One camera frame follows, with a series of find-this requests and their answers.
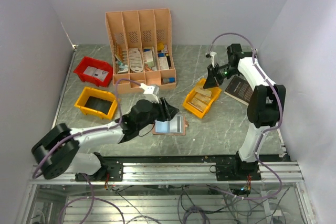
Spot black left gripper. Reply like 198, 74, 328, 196
137, 95, 179, 130

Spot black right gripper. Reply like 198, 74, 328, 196
203, 62, 240, 89

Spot pink leather card holder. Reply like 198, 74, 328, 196
152, 115, 189, 135

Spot yellow bin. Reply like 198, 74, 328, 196
74, 87, 118, 120
182, 78, 222, 119

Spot card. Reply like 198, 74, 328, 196
190, 98, 209, 111
195, 86, 212, 98

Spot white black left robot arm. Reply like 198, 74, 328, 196
31, 98, 179, 181

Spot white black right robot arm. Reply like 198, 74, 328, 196
203, 44, 286, 180

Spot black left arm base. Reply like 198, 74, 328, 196
86, 153, 124, 182

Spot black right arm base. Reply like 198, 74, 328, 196
209, 162, 261, 181

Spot cards in red bin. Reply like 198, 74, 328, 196
83, 66, 109, 81

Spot black book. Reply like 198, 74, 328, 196
224, 76, 253, 106

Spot blue grey cylinder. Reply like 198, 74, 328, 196
162, 78, 175, 84

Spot white box in organizer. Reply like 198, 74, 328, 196
143, 50, 155, 68

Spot white oval perforated board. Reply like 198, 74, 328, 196
129, 48, 143, 73

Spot peach plastic desk organizer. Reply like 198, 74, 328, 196
106, 8, 177, 93

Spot red plastic bin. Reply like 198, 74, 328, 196
73, 57, 113, 87

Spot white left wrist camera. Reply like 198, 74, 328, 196
140, 83, 160, 103

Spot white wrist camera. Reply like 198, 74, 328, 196
205, 51, 219, 69
140, 83, 160, 103

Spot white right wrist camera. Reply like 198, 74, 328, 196
205, 51, 219, 69

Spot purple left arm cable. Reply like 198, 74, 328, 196
31, 78, 144, 224

